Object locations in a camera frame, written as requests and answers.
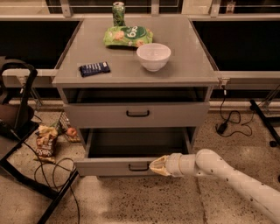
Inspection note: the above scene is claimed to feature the red apple on floor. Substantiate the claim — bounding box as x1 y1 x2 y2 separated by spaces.
66 128 77 137

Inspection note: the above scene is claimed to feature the grey drawer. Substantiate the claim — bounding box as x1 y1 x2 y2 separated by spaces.
64 102 210 128
74 127 193 177

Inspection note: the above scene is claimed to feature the black stand base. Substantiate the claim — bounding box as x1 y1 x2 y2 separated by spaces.
249 100 280 147

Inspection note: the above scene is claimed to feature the green chip bag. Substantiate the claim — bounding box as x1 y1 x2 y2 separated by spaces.
103 25 153 47

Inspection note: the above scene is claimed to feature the grey drawer cabinet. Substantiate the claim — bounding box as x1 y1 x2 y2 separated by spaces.
53 15 218 149

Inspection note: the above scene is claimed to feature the wire basket on floor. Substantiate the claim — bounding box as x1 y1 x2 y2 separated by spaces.
57 112 81 143

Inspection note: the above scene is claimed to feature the green soda can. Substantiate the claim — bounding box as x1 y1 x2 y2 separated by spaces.
112 2 125 26

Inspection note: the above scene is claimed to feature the black floor cable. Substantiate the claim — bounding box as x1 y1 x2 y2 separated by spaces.
23 139 81 224

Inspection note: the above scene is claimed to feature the grey top drawer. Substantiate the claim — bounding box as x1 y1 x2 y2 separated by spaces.
64 102 210 128

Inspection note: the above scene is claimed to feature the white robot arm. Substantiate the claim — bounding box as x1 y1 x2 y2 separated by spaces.
149 149 280 224

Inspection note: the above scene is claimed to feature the white bowl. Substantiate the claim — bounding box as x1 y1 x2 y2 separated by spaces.
136 43 172 72

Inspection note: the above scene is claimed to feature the dark blue snack bar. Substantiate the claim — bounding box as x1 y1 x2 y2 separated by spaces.
79 62 110 77

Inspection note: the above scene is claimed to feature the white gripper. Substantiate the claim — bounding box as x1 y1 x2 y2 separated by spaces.
150 153 183 178

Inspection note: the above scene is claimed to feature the black chair frame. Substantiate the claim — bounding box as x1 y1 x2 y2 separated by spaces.
0 56 78 224

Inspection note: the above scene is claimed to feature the brown chip bag on floor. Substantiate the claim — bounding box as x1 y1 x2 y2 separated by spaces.
35 125 58 164

